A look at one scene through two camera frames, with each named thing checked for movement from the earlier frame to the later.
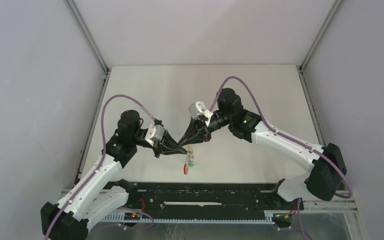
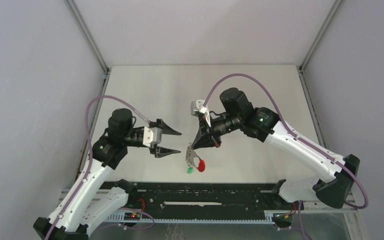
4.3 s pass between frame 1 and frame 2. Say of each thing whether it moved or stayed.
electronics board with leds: stayed
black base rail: stayed
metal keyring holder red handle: moved
